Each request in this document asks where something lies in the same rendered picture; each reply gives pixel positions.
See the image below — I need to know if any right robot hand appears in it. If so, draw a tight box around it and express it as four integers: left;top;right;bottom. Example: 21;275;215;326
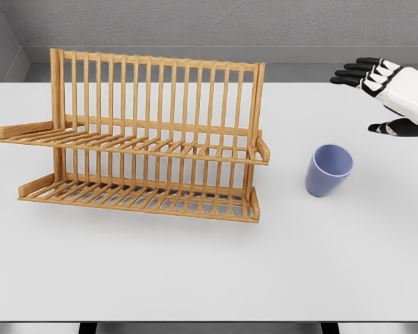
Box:
330;56;418;138

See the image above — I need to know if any blue-purple cup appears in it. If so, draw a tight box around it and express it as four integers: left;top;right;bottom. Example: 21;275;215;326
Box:
305;144;354;198

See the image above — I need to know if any wooden two-tier dish rack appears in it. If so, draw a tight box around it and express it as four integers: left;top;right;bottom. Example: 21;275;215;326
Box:
0;47;271;224

